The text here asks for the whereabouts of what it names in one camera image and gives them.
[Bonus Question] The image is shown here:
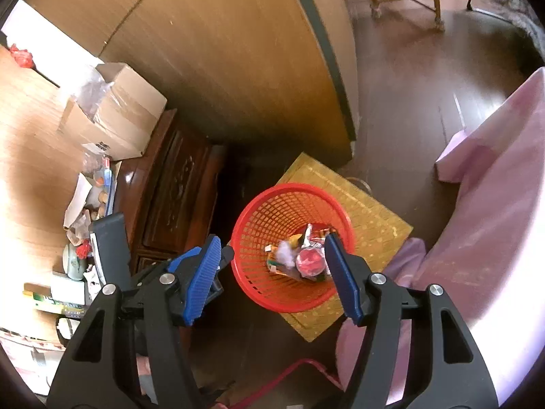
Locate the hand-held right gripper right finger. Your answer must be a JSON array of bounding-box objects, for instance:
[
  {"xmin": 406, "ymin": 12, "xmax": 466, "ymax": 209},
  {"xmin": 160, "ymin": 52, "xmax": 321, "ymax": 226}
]
[{"xmin": 324, "ymin": 232, "xmax": 500, "ymax": 409}]

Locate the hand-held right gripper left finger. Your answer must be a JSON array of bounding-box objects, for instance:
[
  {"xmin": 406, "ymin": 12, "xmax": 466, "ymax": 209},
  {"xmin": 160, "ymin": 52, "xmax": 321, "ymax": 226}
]
[{"xmin": 46, "ymin": 234, "xmax": 223, "ymax": 409}]

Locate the red plastic basket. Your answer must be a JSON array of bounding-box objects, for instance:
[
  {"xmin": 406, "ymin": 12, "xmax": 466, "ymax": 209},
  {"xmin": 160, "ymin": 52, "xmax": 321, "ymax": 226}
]
[{"xmin": 230, "ymin": 182, "xmax": 354, "ymax": 314}]

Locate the red snack packet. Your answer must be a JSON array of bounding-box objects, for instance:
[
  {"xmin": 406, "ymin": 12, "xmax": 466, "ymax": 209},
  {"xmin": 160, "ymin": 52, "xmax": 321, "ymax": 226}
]
[{"xmin": 298, "ymin": 223, "xmax": 337, "ymax": 250}]

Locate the white plastic bag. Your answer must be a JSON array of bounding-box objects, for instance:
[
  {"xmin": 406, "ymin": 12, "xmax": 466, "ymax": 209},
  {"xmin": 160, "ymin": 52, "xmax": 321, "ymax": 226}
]
[{"xmin": 275, "ymin": 241, "xmax": 299, "ymax": 267}]

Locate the pale green ceramic cup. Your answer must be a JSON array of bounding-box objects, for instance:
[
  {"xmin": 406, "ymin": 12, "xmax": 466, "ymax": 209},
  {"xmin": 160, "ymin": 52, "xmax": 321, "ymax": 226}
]
[{"xmin": 62, "ymin": 243, "xmax": 88, "ymax": 281}]

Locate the small white box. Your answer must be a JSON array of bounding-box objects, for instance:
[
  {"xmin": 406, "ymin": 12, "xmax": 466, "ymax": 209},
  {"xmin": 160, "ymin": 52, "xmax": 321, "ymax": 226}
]
[{"xmin": 50, "ymin": 273, "xmax": 88, "ymax": 305}]

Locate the white paper sheet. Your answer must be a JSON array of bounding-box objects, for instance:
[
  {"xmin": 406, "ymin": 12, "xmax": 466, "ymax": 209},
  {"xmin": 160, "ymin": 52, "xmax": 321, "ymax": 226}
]
[{"xmin": 63, "ymin": 173, "xmax": 92, "ymax": 228}]

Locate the yellow woven mat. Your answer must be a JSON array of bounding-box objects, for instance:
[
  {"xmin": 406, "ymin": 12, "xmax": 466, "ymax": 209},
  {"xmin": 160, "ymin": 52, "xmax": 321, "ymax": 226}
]
[{"xmin": 272, "ymin": 152, "xmax": 415, "ymax": 342}]

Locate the yellow green box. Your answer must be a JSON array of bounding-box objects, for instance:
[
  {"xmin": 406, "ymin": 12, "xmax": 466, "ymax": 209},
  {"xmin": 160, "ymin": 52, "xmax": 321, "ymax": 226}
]
[{"xmin": 23, "ymin": 283, "xmax": 86, "ymax": 314}]

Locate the white jar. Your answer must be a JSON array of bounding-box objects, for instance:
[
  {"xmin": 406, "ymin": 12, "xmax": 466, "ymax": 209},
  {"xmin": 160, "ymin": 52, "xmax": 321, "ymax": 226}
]
[{"xmin": 55, "ymin": 315, "xmax": 81, "ymax": 346}]

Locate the dark carved wooden cabinet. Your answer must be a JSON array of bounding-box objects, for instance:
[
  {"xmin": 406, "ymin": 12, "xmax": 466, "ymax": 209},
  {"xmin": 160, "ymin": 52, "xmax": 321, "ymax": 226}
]
[{"xmin": 111, "ymin": 108, "xmax": 228, "ymax": 282}]

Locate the cardboard box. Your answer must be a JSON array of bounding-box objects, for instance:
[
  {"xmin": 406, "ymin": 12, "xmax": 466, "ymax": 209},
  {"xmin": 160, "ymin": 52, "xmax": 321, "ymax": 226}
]
[{"xmin": 57, "ymin": 62, "xmax": 168, "ymax": 161}]

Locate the clear plastic film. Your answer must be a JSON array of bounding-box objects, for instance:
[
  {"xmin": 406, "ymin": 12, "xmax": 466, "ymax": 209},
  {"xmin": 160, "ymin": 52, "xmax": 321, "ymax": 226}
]
[{"xmin": 70, "ymin": 66, "xmax": 115, "ymax": 120}]

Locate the purple tablecloth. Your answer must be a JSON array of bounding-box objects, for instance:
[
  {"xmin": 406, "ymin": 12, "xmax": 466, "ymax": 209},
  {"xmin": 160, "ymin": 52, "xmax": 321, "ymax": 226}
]
[{"xmin": 336, "ymin": 66, "xmax": 545, "ymax": 407}]

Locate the light wood cabinet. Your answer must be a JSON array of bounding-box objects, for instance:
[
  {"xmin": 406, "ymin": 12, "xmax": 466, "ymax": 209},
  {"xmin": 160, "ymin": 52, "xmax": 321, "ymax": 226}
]
[{"xmin": 21, "ymin": 0, "xmax": 360, "ymax": 163}]

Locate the small red plastic bag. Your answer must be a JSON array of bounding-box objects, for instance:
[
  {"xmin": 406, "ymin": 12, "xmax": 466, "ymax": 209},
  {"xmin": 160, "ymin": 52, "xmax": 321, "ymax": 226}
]
[{"xmin": 9, "ymin": 44, "xmax": 34, "ymax": 69}]

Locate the folded floral quilt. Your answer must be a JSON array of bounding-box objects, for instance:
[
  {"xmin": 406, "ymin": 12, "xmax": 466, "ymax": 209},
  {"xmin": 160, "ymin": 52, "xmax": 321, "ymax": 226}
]
[{"xmin": 466, "ymin": 0, "xmax": 545, "ymax": 60}]

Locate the red cord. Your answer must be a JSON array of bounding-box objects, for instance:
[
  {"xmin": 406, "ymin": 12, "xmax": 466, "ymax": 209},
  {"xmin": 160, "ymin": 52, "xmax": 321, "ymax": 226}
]
[{"xmin": 232, "ymin": 358, "xmax": 345, "ymax": 409}]

